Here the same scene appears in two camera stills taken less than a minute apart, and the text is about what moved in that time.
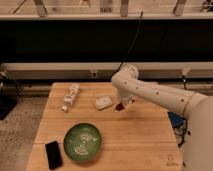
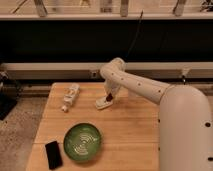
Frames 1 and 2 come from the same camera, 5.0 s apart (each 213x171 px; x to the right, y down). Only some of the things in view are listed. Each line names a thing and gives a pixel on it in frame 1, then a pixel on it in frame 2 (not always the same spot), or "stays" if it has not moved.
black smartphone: [53, 155] stays
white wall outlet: [94, 75] stays
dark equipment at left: [10, 93] stays
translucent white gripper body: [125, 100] → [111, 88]
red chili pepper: [120, 106] → [109, 98]
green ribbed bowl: [82, 142] stays
